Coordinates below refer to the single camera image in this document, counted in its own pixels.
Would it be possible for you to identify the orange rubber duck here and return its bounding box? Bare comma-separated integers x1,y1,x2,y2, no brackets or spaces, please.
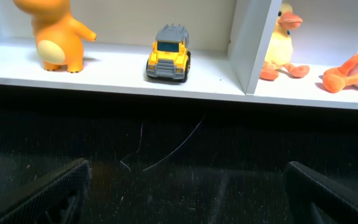
12,0,98,74

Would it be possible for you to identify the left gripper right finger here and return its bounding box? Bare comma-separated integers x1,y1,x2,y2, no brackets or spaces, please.
283,161,358,224

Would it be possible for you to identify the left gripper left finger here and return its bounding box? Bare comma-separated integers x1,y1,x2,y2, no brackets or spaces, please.
0,157,92,224

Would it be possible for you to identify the white shelf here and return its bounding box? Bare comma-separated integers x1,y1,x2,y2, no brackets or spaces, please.
0,0,358,111

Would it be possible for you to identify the grey and yellow toy truck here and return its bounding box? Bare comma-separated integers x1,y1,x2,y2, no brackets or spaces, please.
145,23,192,83

